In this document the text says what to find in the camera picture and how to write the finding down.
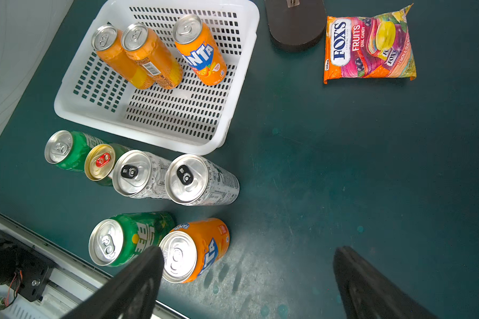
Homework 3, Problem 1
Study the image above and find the white Monster can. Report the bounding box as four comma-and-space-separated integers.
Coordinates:
164, 154, 240, 206
112, 150, 172, 199

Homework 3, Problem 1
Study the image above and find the black metal cup stand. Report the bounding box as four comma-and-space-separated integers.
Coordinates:
264, 0, 327, 53

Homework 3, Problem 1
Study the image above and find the green beer can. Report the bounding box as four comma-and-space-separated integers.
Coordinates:
85, 143, 131, 187

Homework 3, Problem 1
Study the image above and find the colourful snack bag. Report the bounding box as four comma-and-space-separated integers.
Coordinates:
323, 5, 416, 84

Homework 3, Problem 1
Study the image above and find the green Sprite can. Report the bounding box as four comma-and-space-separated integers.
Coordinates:
89, 212, 176, 267

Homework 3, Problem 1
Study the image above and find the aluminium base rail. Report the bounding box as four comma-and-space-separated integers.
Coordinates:
0, 205, 192, 319

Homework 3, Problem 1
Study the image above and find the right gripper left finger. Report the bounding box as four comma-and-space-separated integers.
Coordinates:
64, 247, 164, 318

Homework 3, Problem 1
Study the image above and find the orange Fanta can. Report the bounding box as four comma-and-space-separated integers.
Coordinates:
159, 218, 230, 284

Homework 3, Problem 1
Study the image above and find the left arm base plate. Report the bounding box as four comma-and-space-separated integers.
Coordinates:
0, 231, 55, 302

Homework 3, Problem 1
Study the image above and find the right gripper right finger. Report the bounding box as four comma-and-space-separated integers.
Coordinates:
333, 246, 436, 318

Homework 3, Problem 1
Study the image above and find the white plastic basket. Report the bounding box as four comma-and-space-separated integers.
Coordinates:
54, 1, 259, 156

